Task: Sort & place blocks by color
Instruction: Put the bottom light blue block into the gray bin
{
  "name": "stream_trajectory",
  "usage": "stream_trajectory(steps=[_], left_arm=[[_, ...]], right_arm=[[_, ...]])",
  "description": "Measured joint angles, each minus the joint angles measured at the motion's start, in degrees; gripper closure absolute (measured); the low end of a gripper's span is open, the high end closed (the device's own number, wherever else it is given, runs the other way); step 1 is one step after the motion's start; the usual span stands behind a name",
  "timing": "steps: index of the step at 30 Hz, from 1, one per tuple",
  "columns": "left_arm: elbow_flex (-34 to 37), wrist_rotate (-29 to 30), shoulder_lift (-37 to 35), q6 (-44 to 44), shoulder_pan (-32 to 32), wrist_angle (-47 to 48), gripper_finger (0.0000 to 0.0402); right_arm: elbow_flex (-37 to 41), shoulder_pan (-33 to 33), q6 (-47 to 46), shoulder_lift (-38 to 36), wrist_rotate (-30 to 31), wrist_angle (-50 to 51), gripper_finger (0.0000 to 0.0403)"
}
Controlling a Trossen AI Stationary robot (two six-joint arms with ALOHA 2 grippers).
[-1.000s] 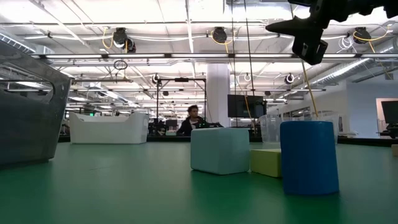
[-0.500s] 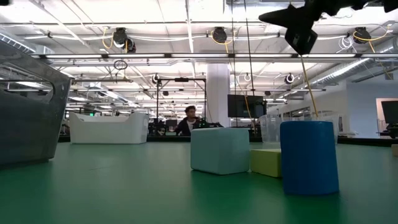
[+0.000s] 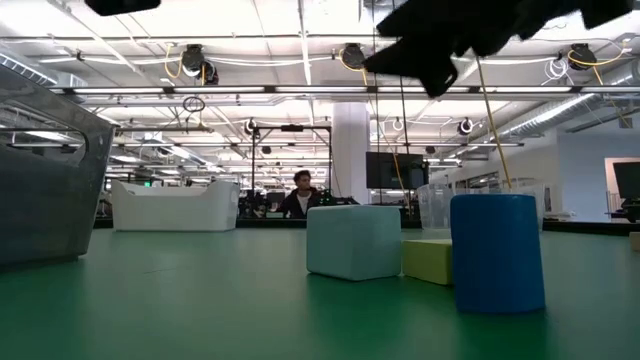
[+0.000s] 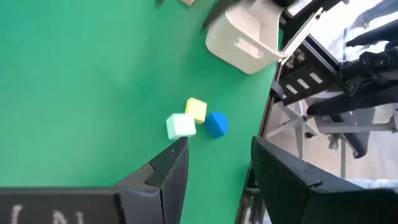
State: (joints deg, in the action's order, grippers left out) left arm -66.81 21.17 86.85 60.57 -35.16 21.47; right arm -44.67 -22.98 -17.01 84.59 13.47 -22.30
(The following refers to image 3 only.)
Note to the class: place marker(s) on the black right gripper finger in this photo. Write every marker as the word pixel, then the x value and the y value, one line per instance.
pixel 425 65

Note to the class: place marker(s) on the yellow-green cube block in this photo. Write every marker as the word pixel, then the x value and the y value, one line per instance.
pixel 427 261

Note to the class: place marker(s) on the black frame rig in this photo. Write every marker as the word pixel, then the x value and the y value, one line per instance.
pixel 292 128

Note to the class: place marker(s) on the person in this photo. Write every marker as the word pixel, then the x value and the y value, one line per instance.
pixel 302 200

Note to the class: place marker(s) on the white column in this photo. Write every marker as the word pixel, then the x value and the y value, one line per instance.
pixel 351 150

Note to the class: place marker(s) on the black monitor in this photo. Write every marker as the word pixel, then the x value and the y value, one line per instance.
pixel 385 170
pixel 628 180

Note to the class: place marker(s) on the dark grey plastic bin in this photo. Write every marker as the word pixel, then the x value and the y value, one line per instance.
pixel 45 210

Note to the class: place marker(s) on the mint cube block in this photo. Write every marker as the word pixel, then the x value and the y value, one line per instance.
pixel 352 242

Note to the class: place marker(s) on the white plastic bin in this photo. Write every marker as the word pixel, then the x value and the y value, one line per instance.
pixel 175 210

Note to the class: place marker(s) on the clear plastic bin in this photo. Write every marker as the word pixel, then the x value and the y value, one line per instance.
pixel 434 205

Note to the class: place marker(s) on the blue rounded block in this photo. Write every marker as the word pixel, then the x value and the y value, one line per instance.
pixel 497 255

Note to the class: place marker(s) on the green table mat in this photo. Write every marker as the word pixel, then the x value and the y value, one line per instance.
pixel 200 310

